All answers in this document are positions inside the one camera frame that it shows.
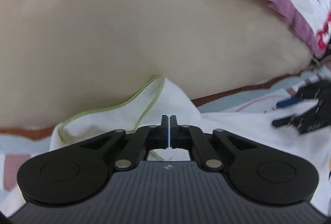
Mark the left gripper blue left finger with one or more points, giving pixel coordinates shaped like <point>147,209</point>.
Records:
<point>144,140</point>

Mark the cream waffle knit garment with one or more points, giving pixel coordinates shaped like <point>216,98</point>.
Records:
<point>160,97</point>

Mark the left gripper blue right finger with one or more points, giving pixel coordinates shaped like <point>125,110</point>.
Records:
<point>194,140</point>

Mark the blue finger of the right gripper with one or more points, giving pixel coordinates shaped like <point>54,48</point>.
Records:
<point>291,120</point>
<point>288,102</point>

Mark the beige bed base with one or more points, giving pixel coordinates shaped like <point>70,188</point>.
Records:
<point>63,57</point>

